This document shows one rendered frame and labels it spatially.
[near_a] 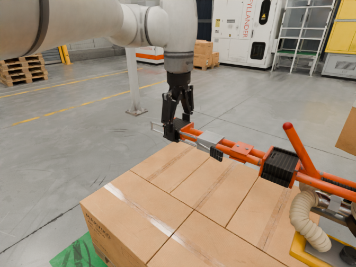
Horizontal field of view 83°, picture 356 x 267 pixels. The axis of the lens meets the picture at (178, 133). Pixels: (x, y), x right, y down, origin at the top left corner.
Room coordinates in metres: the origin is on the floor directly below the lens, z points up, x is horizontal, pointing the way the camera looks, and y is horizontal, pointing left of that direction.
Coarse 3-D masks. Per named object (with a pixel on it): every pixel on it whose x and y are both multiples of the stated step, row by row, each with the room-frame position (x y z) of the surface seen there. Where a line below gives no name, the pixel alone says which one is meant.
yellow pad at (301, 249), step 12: (300, 240) 0.29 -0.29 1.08; (336, 240) 0.29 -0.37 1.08; (300, 252) 0.26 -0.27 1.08; (312, 252) 0.26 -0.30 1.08; (324, 252) 0.26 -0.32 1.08; (336, 252) 0.26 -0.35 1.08; (348, 252) 0.25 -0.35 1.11; (312, 264) 0.24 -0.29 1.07; (324, 264) 0.24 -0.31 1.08; (336, 264) 0.24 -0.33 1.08; (348, 264) 0.24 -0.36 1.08
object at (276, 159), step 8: (272, 152) 0.47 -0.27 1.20; (280, 152) 0.47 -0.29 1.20; (288, 152) 0.46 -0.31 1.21; (264, 160) 0.42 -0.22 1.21; (272, 160) 0.43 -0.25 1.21; (280, 160) 0.43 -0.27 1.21; (288, 160) 0.43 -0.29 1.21; (296, 160) 0.43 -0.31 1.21; (264, 168) 0.42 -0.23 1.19; (272, 168) 0.40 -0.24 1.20; (280, 168) 0.39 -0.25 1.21; (288, 168) 0.40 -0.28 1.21; (296, 168) 0.38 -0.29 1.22; (264, 176) 0.41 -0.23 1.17; (272, 176) 0.40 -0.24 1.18; (280, 176) 0.40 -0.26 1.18; (288, 176) 0.38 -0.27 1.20; (280, 184) 0.38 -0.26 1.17; (288, 184) 0.38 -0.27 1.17
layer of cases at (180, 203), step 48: (96, 192) 0.97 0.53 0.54; (144, 192) 0.97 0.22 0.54; (192, 192) 0.97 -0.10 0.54; (240, 192) 0.97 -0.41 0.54; (288, 192) 0.97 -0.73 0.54; (96, 240) 0.84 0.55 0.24; (144, 240) 0.64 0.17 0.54; (192, 240) 0.64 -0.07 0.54; (240, 240) 0.64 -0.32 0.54; (288, 240) 0.64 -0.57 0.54
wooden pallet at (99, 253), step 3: (93, 243) 0.88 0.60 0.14; (96, 246) 0.86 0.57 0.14; (96, 249) 0.87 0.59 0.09; (99, 249) 0.84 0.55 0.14; (96, 252) 0.88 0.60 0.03; (99, 252) 0.85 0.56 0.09; (102, 252) 0.81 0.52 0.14; (99, 255) 0.86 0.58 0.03; (102, 255) 0.82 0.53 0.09; (105, 255) 0.79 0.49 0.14; (102, 258) 0.83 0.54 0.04; (105, 258) 0.81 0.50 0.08; (108, 258) 0.78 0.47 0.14; (105, 261) 0.81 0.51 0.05; (108, 261) 0.82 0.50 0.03; (108, 264) 0.80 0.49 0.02; (111, 264) 0.80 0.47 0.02
